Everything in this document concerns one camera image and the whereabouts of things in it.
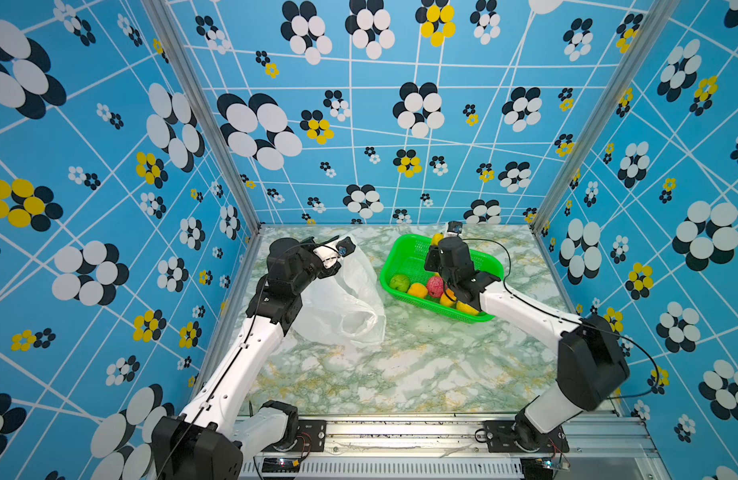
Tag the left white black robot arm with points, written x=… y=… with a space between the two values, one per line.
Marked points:
x=206 y=441

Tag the aluminium corner post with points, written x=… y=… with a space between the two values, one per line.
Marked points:
x=655 y=21
x=165 y=28

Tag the green round fruit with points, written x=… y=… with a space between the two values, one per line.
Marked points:
x=400 y=283

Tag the yellow wrinkled round fruit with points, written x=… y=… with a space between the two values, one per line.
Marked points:
x=467 y=309

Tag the aluminium front rail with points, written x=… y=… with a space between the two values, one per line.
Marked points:
x=602 y=445

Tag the white plastic bag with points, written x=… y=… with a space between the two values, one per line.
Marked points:
x=344 y=309

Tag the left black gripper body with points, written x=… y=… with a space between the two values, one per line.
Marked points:
x=310 y=266

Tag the right aluminium corner post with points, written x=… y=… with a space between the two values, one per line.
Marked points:
x=655 y=21

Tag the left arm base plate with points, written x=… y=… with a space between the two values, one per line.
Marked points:
x=310 y=436

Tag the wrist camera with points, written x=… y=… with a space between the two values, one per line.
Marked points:
x=334 y=250
x=453 y=229

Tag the small orange yellow fruit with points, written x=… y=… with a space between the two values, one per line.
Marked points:
x=418 y=290

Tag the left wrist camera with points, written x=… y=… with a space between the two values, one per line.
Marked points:
x=334 y=250

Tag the pink red round fruit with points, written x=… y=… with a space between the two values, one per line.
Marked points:
x=435 y=286

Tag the left aluminium corner post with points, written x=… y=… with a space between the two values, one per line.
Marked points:
x=165 y=28

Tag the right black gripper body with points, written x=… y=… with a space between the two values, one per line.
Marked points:
x=447 y=279

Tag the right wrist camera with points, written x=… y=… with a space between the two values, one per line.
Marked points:
x=453 y=229

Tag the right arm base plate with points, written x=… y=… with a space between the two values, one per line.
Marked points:
x=509 y=436

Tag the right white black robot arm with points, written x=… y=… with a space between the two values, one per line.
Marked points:
x=590 y=363

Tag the green plastic basket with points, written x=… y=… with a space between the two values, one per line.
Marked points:
x=407 y=257

